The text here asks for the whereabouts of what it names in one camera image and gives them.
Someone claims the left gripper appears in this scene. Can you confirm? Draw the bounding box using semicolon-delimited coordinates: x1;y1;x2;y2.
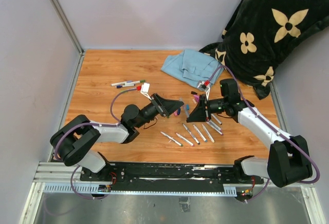
136;93;184;128

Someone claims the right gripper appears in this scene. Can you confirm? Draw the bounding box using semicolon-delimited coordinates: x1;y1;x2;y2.
187;94;228;122

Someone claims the magenta cap marker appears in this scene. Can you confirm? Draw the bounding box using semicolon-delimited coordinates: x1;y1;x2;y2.
206;122;223;136

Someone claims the lavender marker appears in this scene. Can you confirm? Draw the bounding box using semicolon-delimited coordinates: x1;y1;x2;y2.
183;104;190;118

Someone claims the black marker pen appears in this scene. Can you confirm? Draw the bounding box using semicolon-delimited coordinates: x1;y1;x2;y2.
211;114;222;125

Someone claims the white slim marker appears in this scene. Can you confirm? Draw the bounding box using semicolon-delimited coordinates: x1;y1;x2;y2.
202;124;215;143

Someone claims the light blue cap marker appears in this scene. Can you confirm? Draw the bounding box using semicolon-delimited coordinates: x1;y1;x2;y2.
193;124;207;142

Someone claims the dark blue cap marker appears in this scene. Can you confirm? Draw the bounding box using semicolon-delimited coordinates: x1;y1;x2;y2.
182;124;200;145

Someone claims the red pink cap marker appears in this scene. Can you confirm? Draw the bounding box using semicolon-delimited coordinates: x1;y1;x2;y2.
176;133;194;146

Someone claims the green cap marker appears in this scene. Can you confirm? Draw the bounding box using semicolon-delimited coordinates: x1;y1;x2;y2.
160;132;183;147

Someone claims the light green marker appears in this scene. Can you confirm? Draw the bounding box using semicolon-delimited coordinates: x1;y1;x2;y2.
121;88;137;93

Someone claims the grey blue cap marker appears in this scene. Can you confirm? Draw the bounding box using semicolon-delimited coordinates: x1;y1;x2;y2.
111;80;132;86

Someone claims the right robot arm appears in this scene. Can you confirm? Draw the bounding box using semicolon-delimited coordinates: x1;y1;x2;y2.
187;79;313;188

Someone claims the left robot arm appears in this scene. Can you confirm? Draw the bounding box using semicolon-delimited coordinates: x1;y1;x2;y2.
50;94;184;181

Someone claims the navy green marker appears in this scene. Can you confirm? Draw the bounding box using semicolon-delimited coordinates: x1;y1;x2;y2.
116;80;145;88

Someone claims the light blue cloth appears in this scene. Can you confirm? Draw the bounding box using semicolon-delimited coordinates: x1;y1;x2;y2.
161;49;224;88

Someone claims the black floral blanket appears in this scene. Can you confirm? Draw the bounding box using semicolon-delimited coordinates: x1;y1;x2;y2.
201;0;328;99

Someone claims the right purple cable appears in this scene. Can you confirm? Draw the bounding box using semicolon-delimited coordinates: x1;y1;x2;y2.
208;65;321;204

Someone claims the purple cable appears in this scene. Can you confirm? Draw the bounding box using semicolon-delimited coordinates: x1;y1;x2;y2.
53;87;139;200
208;65;321;204

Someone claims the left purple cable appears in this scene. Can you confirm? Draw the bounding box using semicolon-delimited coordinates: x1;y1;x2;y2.
53;87;139;200

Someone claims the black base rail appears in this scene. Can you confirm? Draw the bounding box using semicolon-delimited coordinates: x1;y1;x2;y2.
80;162;264;193

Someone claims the aluminium corner post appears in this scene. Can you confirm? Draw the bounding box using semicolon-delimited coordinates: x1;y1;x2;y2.
50;0;84;54

